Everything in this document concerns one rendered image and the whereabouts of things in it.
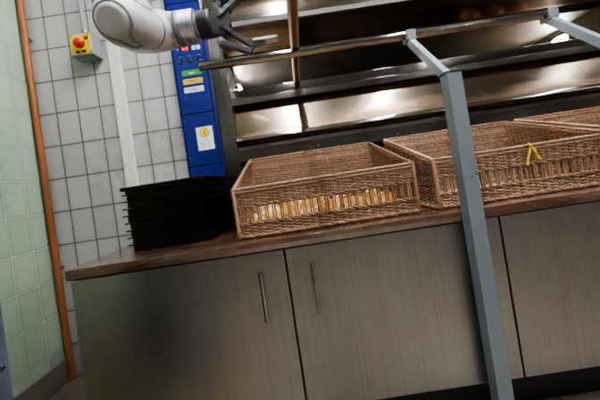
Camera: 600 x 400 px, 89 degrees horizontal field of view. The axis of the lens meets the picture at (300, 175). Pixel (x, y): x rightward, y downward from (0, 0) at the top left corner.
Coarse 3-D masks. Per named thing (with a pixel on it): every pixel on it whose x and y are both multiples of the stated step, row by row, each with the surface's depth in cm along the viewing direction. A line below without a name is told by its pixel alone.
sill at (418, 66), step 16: (512, 48) 140; (528, 48) 140; (544, 48) 140; (560, 48) 139; (416, 64) 140; (448, 64) 140; (304, 80) 140; (320, 80) 140; (336, 80) 140; (352, 80) 140; (240, 96) 140
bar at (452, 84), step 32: (416, 32) 102; (448, 32) 103; (576, 32) 94; (224, 64) 102; (448, 96) 80; (448, 128) 82; (480, 192) 79; (480, 224) 79; (480, 256) 79; (480, 288) 79; (480, 320) 81
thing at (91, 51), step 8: (88, 32) 133; (88, 40) 133; (96, 40) 137; (72, 48) 133; (80, 48) 133; (88, 48) 133; (96, 48) 136; (72, 56) 133; (80, 56) 134; (88, 56) 135; (96, 56) 136
